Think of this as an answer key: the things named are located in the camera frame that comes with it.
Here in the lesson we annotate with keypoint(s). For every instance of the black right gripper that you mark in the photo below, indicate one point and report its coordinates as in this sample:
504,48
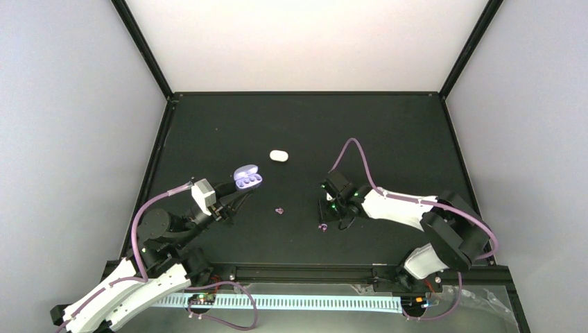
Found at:
327,216

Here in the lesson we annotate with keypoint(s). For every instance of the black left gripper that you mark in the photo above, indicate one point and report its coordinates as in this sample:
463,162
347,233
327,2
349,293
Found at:
224,198

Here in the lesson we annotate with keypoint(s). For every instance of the purple charging case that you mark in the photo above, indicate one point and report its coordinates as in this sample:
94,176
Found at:
247,177

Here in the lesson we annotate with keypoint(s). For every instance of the white earbud charging case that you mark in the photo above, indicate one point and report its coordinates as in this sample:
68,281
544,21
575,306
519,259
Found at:
279,156

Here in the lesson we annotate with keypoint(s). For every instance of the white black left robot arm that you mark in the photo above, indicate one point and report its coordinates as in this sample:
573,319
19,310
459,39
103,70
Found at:
163,257

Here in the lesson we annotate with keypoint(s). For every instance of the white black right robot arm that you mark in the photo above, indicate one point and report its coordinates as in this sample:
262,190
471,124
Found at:
456,235

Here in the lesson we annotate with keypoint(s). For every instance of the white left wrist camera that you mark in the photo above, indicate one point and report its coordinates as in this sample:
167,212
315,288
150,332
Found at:
204,195

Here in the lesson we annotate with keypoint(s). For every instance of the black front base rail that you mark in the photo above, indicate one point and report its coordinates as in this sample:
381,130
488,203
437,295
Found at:
303,273

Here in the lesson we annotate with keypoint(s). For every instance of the white slotted cable duct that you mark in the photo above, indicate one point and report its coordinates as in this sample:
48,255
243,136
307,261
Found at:
384,304

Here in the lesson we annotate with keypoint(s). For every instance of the black rear left frame post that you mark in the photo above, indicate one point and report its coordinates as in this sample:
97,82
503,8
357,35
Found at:
132,27

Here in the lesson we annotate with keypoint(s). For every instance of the black frame post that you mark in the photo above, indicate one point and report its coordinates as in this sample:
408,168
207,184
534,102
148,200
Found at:
482,24
132,27

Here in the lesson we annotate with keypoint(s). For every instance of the black rear right frame post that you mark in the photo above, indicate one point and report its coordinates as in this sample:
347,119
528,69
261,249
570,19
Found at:
482,24

